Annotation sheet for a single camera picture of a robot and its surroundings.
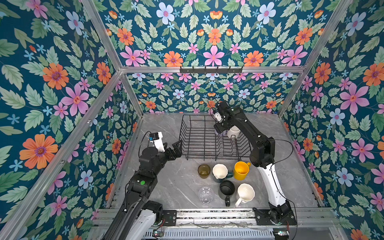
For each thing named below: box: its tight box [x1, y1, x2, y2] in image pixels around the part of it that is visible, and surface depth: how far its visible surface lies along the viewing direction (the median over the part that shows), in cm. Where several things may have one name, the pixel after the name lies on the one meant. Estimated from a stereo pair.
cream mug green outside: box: [212, 163, 234, 183], surface depth 82 cm
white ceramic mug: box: [235, 183, 256, 207], surface depth 75 cm
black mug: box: [218, 180, 236, 207], surface depth 78 cm
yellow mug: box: [233, 161, 251, 181], surface depth 84 cm
